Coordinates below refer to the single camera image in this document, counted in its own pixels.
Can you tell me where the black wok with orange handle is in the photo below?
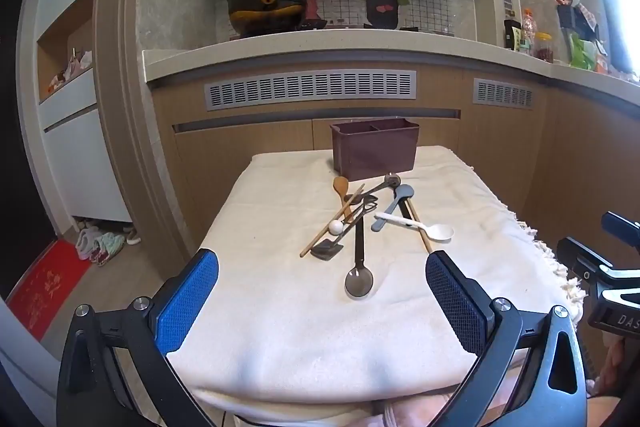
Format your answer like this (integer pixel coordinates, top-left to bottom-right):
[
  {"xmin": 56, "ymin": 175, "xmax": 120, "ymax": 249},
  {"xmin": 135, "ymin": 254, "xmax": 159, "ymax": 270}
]
[{"xmin": 226, "ymin": 0, "xmax": 309, "ymax": 40}]

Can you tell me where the pink clothing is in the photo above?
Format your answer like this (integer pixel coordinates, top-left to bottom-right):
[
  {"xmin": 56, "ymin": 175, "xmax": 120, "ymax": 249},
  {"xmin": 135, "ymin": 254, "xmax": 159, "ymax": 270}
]
[{"xmin": 377, "ymin": 393, "xmax": 453, "ymax": 427}]

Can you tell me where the small dark slotted spatula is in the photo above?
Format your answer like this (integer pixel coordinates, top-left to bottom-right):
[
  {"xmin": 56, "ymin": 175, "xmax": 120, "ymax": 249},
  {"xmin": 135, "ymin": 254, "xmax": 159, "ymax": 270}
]
[{"xmin": 310, "ymin": 201, "xmax": 379, "ymax": 263}]

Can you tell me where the wooden chopstick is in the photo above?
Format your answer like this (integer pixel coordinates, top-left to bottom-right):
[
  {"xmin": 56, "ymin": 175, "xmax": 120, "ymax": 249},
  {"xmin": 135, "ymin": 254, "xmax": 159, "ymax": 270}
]
[
  {"xmin": 404, "ymin": 198, "xmax": 433, "ymax": 254},
  {"xmin": 299, "ymin": 183, "xmax": 366, "ymax": 258}
]

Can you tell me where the wooden spoon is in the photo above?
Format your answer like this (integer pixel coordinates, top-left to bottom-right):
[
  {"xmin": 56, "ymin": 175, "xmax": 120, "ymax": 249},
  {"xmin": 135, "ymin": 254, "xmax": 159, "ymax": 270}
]
[{"xmin": 333, "ymin": 176, "xmax": 357, "ymax": 224}]

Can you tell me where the beige kitchen countertop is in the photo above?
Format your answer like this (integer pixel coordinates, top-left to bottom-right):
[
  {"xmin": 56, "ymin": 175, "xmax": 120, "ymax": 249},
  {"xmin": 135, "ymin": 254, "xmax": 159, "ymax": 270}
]
[{"xmin": 141, "ymin": 29, "xmax": 640, "ymax": 84}]

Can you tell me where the red floor mat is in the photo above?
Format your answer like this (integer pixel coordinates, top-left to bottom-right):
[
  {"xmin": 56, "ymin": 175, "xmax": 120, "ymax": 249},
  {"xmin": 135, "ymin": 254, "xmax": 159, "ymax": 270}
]
[{"xmin": 5, "ymin": 239, "xmax": 94, "ymax": 338}]

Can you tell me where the cream white cloth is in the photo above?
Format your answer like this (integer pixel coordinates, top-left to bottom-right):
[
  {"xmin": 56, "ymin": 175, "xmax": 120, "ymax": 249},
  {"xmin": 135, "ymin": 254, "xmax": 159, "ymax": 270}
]
[{"xmin": 165, "ymin": 146, "xmax": 583, "ymax": 425}]

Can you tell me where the orange capped bottle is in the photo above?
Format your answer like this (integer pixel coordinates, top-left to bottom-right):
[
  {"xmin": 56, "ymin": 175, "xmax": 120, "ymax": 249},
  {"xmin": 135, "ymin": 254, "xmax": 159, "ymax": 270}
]
[{"xmin": 520, "ymin": 9, "xmax": 539, "ymax": 56}]

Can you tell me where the metal spoon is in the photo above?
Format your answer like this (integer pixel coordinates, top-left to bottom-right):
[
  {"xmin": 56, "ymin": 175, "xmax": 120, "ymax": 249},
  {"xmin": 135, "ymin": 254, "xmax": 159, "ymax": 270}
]
[{"xmin": 348, "ymin": 174, "xmax": 402, "ymax": 204}]

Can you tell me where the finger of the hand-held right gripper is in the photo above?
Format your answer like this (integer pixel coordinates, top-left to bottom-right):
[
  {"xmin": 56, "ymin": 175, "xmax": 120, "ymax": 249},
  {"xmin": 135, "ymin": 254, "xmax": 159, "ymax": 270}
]
[
  {"xmin": 601, "ymin": 210, "xmax": 640, "ymax": 253},
  {"xmin": 556, "ymin": 235, "xmax": 615, "ymax": 282}
]

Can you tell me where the person's right forearm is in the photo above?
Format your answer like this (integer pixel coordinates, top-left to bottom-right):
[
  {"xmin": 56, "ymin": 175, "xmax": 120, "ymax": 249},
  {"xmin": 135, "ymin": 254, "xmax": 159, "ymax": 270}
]
[{"xmin": 597, "ymin": 336, "xmax": 640, "ymax": 397}]

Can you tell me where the wooden base cabinet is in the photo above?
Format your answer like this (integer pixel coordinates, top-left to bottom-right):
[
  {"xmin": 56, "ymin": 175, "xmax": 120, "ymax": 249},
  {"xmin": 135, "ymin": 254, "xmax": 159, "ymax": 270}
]
[{"xmin": 149, "ymin": 67, "xmax": 640, "ymax": 268}]

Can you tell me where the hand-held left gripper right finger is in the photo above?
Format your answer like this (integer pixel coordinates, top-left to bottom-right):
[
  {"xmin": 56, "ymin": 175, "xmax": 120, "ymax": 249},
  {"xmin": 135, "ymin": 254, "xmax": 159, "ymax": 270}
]
[{"xmin": 426, "ymin": 249, "xmax": 589, "ymax": 427}]

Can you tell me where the brown plastic utensil holder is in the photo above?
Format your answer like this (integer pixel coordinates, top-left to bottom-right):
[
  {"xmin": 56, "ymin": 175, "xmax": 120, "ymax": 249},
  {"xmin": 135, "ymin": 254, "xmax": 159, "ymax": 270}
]
[{"xmin": 329, "ymin": 119, "xmax": 420, "ymax": 183}]

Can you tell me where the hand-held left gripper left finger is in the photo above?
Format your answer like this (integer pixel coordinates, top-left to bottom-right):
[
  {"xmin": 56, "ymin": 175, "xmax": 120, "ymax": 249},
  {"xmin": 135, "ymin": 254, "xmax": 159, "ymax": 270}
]
[{"xmin": 57, "ymin": 248, "xmax": 236, "ymax": 427}]

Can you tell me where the long grey vent grille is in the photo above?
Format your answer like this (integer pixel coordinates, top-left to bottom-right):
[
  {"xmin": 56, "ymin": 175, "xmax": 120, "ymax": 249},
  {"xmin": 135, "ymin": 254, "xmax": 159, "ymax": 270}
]
[{"xmin": 204, "ymin": 71, "xmax": 417, "ymax": 111}]

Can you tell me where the pile of slippers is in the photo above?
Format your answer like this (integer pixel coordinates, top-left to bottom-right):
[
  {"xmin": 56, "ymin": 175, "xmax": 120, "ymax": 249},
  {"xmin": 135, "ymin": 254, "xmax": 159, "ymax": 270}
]
[{"xmin": 75, "ymin": 218, "xmax": 142, "ymax": 267}]

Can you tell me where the dark food packet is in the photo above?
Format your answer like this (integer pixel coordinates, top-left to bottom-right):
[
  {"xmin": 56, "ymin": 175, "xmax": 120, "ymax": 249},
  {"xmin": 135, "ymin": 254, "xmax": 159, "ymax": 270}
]
[{"xmin": 503, "ymin": 19, "xmax": 524, "ymax": 53}]

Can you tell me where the short grey vent grille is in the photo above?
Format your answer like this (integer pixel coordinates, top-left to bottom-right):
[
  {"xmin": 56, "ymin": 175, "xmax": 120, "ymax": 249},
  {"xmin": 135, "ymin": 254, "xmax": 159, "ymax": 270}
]
[{"xmin": 472, "ymin": 78, "xmax": 535, "ymax": 108}]

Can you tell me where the white shelf cabinet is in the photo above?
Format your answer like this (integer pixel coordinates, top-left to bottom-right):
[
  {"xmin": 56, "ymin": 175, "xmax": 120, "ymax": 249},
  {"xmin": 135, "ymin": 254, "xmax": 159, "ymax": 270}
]
[{"xmin": 34, "ymin": 0, "xmax": 135, "ymax": 224}]

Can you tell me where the white plastic spoon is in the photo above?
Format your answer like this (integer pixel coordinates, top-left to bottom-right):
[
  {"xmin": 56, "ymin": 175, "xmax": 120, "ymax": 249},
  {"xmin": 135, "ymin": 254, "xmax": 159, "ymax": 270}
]
[{"xmin": 374, "ymin": 211, "xmax": 455, "ymax": 242}]

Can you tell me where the green packet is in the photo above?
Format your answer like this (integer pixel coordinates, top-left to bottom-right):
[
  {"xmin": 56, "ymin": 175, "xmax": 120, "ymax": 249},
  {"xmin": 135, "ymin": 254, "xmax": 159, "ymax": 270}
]
[{"xmin": 569, "ymin": 33, "xmax": 609, "ymax": 74}]

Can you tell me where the jar with red contents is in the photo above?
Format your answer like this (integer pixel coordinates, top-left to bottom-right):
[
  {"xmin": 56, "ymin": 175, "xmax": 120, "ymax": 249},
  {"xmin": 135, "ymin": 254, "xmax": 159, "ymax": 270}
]
[{"xmin": 534, "ymin": 32, "xmax": 555, "ymax": 63}]

